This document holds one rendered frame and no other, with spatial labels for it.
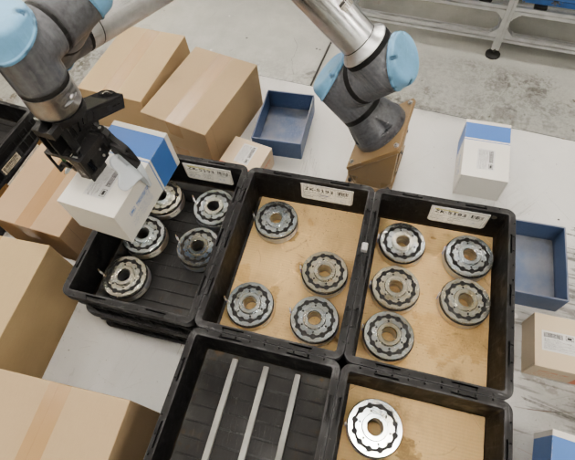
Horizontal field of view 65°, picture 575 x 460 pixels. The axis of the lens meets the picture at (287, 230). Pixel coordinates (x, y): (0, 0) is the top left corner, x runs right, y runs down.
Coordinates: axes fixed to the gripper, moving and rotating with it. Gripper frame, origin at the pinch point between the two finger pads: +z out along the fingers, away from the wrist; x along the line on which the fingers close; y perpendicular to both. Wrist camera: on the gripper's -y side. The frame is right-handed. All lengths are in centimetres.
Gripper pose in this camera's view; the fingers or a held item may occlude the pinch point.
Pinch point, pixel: (120, 173)
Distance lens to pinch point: 92.0
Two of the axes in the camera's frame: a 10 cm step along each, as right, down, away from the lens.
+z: 0.7, 4.9, 8.7
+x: 9.4, 2.7, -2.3
